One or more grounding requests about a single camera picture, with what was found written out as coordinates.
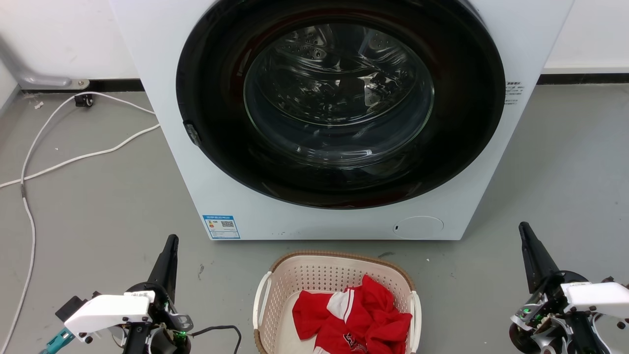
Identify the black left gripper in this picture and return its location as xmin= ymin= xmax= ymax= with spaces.
xmin=122 ymin=235 xmax=194 ymax=354

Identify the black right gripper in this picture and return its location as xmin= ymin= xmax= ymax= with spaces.
xmin=508 ymin=222 xmax=612 ymax=354

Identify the cream perforated laundry basket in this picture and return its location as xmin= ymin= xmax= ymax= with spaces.
xmin=253 ymin=250 xmax=422 ymax=354

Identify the blue energy label sticker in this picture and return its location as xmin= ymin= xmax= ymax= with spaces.
xmin=202 ymin=214 xmax=241 ymax=240

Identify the round white filter cover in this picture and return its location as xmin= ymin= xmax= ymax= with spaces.
xmin=392 ymin=216 xmax=444 ymax=240

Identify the black round washer door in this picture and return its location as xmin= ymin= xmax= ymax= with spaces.
xmin=175 ymin=0 xmax=506 ymax=209

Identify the red and white garment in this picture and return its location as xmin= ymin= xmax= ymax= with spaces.
xmin=292 ymin=274 xmax=413 ymax=354

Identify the white front-load washing machine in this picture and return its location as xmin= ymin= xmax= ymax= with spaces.
xmin=109 ymin=0 xmax=574 ymax=241

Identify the steel washer drum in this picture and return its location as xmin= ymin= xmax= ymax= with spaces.
xmin=243 ymin=23 xmax=435 ymax=170

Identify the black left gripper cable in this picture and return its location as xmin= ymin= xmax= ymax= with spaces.
xmin=191 ymin=324 xmax=242 ymax=354

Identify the long white power cable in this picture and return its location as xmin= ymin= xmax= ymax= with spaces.
xmin=0 ymin=123 xmax=161 ymax=189

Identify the white cable with grey sleeve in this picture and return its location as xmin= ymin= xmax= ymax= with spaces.
xmin=0 ymin=91 xmax=156 ymax=351

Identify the grey wall drain pipe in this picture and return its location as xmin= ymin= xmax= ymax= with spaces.
xmin=0 ymin=33 xmax=90 ymax=90

